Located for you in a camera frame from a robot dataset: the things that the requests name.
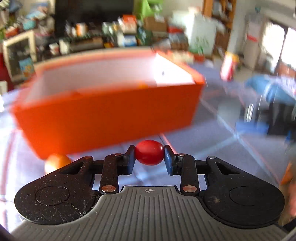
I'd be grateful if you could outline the large orange centre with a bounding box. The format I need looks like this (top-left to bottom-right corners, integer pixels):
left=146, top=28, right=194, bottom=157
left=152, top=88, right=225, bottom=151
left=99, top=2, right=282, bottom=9
left=44, top=154, right=72, bottom=174

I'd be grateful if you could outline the red tomato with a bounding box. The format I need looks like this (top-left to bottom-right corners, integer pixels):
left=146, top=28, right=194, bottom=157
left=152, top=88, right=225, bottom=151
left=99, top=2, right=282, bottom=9
left=135, top=140, right=165, bottom=166

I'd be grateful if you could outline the orange cardboard box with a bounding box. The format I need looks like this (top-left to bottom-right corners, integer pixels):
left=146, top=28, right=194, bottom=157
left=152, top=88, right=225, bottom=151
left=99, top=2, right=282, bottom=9
left=11, top=47, right=205, bottom=159

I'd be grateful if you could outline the black flat screen television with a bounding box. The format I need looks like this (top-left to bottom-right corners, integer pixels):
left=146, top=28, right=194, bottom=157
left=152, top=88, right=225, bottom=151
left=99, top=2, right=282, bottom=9
left=54, top=0, right=134, bottom=37

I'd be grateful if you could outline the red cylindrical can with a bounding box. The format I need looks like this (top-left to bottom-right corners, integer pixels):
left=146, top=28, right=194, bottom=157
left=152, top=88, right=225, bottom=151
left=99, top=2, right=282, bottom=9
left=220, top=52, right=239, bottom=82

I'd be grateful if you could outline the wooden shelf unit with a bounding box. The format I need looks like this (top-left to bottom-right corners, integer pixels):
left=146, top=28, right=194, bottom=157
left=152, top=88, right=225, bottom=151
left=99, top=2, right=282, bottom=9
left=202, top=0, right=237, bottom=52

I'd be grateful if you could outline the plaid blue bed sheet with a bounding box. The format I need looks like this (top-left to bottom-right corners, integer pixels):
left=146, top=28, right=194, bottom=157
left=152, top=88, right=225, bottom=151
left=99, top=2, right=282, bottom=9
left=1, top=62, right=295, bottom=231

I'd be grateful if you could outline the white glass door cabinet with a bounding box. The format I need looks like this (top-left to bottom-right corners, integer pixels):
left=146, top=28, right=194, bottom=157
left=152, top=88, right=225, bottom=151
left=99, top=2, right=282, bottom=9
left=3, top=30, right=37, bottom=82

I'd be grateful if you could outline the brown cardboard box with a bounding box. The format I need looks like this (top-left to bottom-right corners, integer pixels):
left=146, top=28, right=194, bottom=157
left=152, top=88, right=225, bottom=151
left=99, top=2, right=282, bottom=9
left=144, top=16, right=168, bottom=32

